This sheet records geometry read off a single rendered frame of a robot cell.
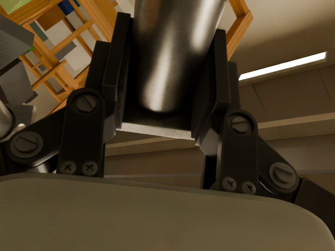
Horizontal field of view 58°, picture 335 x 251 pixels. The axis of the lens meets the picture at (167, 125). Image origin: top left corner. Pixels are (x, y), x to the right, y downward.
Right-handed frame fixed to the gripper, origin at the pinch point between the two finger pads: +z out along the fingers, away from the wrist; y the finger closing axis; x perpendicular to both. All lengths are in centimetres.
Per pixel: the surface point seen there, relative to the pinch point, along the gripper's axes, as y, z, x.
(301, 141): 271, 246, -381
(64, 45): -132, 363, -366
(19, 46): -9.4, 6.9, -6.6
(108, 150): -64, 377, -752
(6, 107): -11.4, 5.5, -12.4
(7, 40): -10.0, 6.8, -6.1
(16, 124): -10.5, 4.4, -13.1
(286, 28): 272, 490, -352
